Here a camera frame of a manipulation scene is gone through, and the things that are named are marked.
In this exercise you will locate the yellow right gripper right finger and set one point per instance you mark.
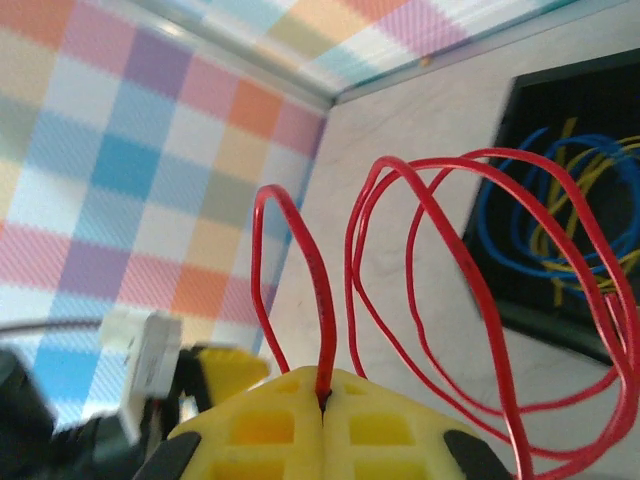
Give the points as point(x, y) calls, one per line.
point(390, 425)

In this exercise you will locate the aluminium frame post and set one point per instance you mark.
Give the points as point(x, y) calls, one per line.
point(240, 60)

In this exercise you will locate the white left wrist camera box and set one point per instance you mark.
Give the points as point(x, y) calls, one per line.
point(147, 370)

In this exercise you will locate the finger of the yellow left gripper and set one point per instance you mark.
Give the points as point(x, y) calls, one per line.
point(232, 370)

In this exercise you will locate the aluminium side rail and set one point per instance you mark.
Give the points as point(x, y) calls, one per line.
point(450, 47)

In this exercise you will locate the black plastic tray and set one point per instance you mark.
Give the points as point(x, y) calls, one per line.
point(540, 105)

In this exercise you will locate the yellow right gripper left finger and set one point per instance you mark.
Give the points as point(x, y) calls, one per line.
point(260, 425)

